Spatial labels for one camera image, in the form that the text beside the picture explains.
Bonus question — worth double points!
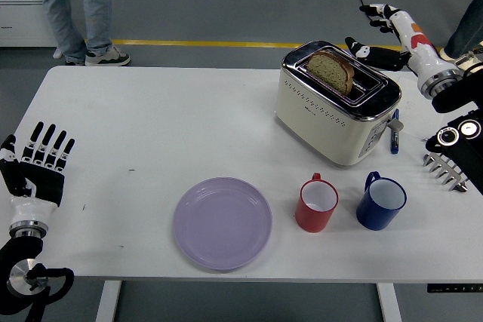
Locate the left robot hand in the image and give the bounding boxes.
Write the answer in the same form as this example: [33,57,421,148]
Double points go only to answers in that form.
[0,121,76,225]

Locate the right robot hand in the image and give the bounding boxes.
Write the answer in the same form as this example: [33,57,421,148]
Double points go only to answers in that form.
[345,3,460,85]

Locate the brown bread slice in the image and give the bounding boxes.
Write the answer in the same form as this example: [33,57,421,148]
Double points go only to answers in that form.
[305,50,356,97]

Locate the purple round plate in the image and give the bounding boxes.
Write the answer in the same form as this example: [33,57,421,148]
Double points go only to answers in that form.
[173,176,273,271]

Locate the white paper sheet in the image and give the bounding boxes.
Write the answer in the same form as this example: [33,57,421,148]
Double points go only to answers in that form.
[395,71,450,139]

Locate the blue marker pen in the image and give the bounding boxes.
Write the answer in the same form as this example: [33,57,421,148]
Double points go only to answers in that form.
[389,109,401,155]

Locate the metal toast rack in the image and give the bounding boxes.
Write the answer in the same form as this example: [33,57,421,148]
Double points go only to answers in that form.
[422,152,469,194]

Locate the cream and chrome toaster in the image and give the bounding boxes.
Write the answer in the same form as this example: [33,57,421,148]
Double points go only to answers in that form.
[274,39,405,171]

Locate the white table leg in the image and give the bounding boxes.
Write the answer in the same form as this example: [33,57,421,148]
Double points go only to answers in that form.
[376,283,403,322]
[94,280,124,322]

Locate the white electric heater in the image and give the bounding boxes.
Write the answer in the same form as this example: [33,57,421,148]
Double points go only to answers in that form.
[0,0,57,48]

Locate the blue enamel mug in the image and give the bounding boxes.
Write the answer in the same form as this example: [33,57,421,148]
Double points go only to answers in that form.
[356,171,408,232]

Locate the person in light jeans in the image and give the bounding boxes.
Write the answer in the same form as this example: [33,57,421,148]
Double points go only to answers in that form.
[23,0,132,67]

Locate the red enamel mug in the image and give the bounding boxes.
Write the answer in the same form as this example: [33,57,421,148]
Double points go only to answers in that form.
[295,173,340,234]

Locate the black table control panel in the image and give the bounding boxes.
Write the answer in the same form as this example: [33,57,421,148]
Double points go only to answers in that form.
[427,283,483,294]

